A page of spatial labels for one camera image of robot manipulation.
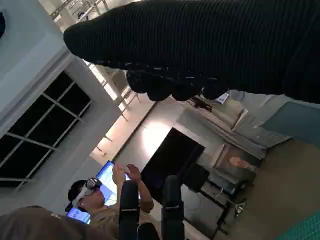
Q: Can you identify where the dark paned window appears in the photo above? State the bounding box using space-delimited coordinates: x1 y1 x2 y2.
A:
0 70 92 188

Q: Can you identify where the large black screen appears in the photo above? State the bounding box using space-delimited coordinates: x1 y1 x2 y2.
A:
140 126 206 204

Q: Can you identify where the green cutting mat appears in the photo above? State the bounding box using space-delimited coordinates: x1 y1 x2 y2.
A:
286 207 320 240

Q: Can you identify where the computer monitor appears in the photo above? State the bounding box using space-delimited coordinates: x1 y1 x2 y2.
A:
65 206 92 225
95 159 132 207

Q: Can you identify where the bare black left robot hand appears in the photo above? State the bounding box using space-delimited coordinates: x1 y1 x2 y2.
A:
117 174 185 240

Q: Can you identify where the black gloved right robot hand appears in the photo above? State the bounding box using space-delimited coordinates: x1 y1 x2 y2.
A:
63 0 320 105

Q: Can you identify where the person with headset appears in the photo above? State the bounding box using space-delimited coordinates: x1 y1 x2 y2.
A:
65 163 156 240

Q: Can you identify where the person in light trousers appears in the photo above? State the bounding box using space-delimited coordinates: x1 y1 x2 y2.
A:
0 205 116 240

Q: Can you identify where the white VR headset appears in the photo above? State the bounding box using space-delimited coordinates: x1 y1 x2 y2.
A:
68 176 103 208

